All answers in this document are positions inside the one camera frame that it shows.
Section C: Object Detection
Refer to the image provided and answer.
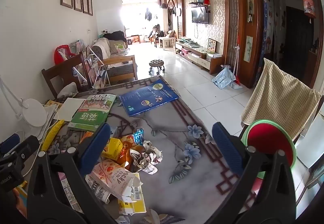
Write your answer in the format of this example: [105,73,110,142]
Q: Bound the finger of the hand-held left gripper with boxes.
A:
[0,135,21,154]
[2,135,40,164]

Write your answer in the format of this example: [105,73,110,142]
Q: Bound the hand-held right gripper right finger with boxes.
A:
[202,121,298,224]

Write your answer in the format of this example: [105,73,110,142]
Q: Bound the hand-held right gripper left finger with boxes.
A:
[27,123,119,224]

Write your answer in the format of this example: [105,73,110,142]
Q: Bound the yellow orange juice box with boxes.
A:
[102,137,124,161]

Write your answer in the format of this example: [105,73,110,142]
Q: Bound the orange snack bag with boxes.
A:
[116,135,145,172]

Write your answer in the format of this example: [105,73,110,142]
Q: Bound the torn white red snack box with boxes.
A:
[91,159,141,202]

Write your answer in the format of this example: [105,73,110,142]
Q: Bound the red bin with green rim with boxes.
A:
[240,119,296,179]

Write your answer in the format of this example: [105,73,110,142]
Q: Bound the blue white patterned carton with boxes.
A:
[85,175,112,205]

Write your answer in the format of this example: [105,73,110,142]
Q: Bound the newspaper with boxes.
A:
[130,140,164,175]

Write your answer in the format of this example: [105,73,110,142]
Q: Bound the yellow medicine box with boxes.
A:
[118,173,147,215]

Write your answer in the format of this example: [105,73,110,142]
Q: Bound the green book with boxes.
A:
[68,94,117,132]

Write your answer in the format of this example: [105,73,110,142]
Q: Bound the yellow curved plastic strip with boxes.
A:
[41,119,65,151]

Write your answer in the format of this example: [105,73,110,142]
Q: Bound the white desk lamp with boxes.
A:
[0,76,50,138]

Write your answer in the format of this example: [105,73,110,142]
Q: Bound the white paper pad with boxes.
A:
[57,97,86,122]

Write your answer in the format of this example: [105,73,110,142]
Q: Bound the blue white snack wrapper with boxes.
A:
[132,127,145,144]

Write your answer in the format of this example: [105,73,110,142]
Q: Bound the floral printed tablecloth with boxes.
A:
[23,76,256,224]

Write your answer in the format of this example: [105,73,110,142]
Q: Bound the white cloth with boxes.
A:
[58,82,78,97]

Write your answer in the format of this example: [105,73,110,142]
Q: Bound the white printed packet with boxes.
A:
[58,172,85,214]

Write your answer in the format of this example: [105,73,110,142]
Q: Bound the blue book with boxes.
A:
[118,77,180,117]

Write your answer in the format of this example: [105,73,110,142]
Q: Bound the blue plastic bag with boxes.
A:
[212,66,238,90]

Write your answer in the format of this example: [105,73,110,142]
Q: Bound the yellow checked cloth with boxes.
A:
[240,58,322,141]

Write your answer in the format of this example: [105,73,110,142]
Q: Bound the magazine rack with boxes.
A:
[69,39,111,88]

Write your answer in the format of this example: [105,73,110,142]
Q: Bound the wooden sofa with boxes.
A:
[91,36,139,86]

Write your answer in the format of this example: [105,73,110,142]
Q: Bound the wooden chair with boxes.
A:
[41,52,92,99]

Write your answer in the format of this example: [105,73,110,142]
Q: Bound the broom and dustpan set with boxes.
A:
[230,35,244,88]

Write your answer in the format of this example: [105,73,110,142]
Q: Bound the small crumpled white paper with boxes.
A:
[115,214,131,224]

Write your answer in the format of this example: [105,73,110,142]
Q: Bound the red bag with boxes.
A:
[53,44,77,65]

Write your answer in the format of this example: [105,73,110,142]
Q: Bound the television cabinet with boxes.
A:
[175,39,224,76]

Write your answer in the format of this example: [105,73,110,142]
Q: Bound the brown rolling stool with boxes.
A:
[147,59,167,76]

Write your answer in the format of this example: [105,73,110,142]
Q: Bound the small framed bamboo painting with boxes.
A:
[244,35,254,62]

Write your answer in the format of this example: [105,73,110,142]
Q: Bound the colourful board game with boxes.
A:
[207,38,218,53]

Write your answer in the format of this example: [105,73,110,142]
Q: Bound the black clothing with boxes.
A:
[103,31,127,43]

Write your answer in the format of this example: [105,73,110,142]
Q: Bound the blue door curtain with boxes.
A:
[259,0,282,88]

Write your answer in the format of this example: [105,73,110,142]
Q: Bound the white coffee table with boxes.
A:
[162,36,177,51]

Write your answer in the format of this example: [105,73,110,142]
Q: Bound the dark hanging clothes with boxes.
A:
[144,7,154,22]

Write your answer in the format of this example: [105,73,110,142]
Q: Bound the red hanging ornament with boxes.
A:
[301,0,317,20]

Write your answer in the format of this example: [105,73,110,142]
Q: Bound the white power cable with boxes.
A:
[22,110,52,177]

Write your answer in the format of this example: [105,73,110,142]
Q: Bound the wall television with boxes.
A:
[191,8,210,24]

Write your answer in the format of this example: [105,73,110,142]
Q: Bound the wall shelf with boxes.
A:
[188,0,211,13]

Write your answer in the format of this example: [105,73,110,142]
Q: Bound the black diamond wall decoration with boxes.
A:
[165,0,177,16]

